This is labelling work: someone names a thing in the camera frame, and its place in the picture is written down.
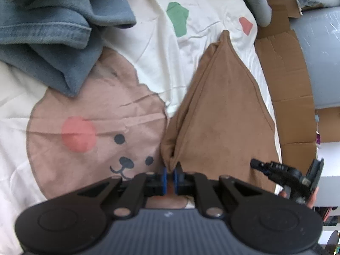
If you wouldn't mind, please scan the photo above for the person's right hand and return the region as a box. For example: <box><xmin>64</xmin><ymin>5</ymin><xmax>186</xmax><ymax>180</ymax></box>
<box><xmin>308</xmin><ymin>187</ymin><xmax>319</xmax><ymax>209</ymax></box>

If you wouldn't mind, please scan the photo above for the brown printed t-shirt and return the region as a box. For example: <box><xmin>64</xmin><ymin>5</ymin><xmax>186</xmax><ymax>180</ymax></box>
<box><xmin>160</xmin><ymin>30</ymin><xmax>282</xmax><ymax>210</ymax></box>

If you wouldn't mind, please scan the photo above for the grey neck pillow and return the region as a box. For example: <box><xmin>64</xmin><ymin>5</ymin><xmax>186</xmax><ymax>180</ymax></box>
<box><xmin>235</xmin><ymin>0</ymin><xmax>273</xmax><ymax>28</ymax></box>

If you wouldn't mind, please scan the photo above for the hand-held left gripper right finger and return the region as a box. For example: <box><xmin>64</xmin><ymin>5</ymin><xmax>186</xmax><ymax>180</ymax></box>
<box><xmin>173</xmin><ymin>162</ymin><xmax>269</xmax><ymax>217</ymax></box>

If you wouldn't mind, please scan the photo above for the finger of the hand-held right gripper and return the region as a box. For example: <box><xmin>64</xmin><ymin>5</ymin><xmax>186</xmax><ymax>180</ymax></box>
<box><xmin>250</xmin><ymin>158</ymin><xmax>274</xmax><ymax>177</ymax></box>

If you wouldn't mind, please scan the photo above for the grey wrapped mattress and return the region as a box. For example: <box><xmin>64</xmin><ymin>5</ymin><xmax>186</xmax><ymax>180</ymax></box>
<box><xmin>288</xmin><ymin>5</ymin><xmax>340</xmax><ymax>110</ymax></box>

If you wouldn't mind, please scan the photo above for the bear print bed sheet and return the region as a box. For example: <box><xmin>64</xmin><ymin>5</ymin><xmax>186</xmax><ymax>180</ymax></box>
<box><xmin>0</xmin><ymin>0</ymin><xmax>283</xmax><ymax>255</ymax></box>

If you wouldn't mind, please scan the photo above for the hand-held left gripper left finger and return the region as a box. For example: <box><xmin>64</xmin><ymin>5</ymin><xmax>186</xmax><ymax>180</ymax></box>
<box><xmin>76</xmin><ymin>166</ymin><xmax>168</xmax><ymax>217</ymax></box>

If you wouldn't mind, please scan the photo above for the blue-grey denim garment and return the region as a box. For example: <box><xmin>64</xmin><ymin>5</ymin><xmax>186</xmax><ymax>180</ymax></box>
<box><xmin>0</xmin><ymin>0</ymin><xmax>152</xmax><ymax>98</ymax></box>

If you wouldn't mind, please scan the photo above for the flattened cardboard sheet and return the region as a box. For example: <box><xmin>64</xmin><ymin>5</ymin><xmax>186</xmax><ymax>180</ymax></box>
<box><xmin>255</xmin><ymin>0</ymin><xmax>323</xmax><ymax>167</ymax></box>

